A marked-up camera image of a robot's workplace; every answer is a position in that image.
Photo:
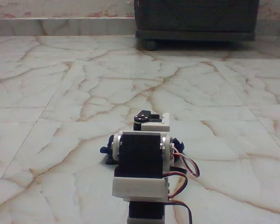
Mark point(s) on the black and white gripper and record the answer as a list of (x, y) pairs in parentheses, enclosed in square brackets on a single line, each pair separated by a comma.
[(154, 123)]

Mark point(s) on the dark blue object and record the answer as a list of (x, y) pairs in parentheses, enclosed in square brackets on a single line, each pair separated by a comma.
[(178, 144)]

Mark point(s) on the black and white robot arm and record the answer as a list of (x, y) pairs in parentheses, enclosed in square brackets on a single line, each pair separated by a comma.
[(140, 154)]

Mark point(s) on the black cabinet caster wheel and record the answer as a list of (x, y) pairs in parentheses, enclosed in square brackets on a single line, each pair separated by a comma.
[(150, 45)]

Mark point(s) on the dark wooden cabinet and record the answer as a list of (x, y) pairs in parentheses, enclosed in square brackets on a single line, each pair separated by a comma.
[(196, 18)]

